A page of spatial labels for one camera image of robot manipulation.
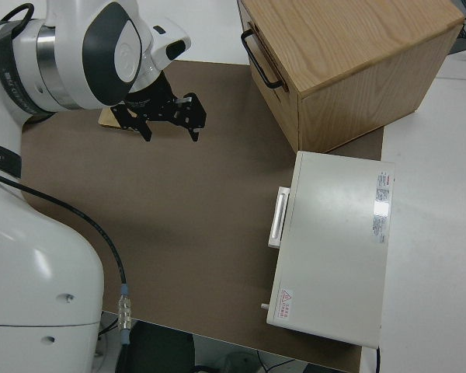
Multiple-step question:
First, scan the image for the wooden drawer cabinet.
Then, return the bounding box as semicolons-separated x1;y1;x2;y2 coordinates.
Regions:
236;0;465;155

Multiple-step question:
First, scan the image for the brown table mat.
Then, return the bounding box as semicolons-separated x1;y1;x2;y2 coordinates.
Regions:
19;60;385;373

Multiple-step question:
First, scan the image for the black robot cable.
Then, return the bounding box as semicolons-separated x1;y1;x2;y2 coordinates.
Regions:
0;166;135;373

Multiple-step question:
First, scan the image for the wooden mug tree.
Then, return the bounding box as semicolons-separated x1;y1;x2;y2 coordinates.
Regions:
98;107;122;129

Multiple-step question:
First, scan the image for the black cabinet handle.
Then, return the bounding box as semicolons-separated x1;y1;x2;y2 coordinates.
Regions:
240;30;284;89

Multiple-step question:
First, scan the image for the white toaster oven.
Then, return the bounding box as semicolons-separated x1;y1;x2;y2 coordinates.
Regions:
264;150;396;349

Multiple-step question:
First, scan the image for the black chair seat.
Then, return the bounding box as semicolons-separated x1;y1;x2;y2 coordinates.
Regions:
126;321;196;373

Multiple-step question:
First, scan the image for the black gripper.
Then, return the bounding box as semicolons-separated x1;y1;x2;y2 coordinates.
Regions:
110;92;207;144

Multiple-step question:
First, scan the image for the white toaster oven door handle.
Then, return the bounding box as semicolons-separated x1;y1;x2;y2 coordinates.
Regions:
267;186;292;249

